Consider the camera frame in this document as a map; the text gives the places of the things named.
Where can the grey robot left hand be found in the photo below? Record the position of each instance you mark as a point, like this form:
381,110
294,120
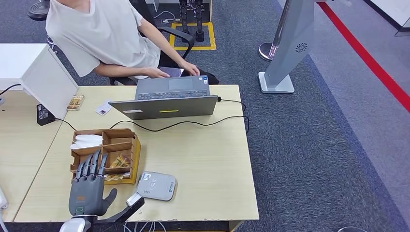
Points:
86,195

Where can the person's right hand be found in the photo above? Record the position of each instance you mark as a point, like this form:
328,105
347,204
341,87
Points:
157,73

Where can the person's left hand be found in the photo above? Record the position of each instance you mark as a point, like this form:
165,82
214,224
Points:
191,68

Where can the dark smartphone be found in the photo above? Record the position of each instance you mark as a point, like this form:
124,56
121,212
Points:
174,72

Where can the white ID card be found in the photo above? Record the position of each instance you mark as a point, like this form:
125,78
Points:
104,108

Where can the person's right forearm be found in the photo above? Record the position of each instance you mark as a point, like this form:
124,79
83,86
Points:
121,70

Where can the person's left forearm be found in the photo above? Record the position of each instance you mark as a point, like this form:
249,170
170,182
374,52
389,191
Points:
173,49

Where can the white card stack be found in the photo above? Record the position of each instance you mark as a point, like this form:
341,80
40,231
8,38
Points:
86,141

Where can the grey card reader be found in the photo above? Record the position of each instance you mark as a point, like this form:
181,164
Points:
157,186

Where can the person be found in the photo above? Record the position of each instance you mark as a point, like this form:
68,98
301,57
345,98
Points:
96,32

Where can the black office chair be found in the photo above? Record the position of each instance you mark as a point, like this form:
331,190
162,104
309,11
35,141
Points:
182,36

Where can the grey laptop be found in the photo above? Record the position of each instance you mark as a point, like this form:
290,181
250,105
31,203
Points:
166,107

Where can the black robot leg stand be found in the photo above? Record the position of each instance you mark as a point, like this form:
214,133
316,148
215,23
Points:
200,25

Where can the wooden compartment organizer box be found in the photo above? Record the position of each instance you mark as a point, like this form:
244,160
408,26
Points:
136,160

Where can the chrome stanchion base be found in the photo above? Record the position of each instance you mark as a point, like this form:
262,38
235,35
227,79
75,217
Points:
266,51

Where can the white plastic device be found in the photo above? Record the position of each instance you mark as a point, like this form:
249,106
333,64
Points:
2,200

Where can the black power adapter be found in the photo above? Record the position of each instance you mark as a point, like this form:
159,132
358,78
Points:
45,115

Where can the grey kiosk stand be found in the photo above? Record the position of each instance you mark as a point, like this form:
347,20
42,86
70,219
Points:
293,41

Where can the black round stool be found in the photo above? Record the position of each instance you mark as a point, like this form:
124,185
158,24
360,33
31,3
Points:
36,11

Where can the white cabinet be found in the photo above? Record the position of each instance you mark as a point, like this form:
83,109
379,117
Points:
19,60

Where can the white raised platform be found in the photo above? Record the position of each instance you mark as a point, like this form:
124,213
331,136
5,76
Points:
392,8

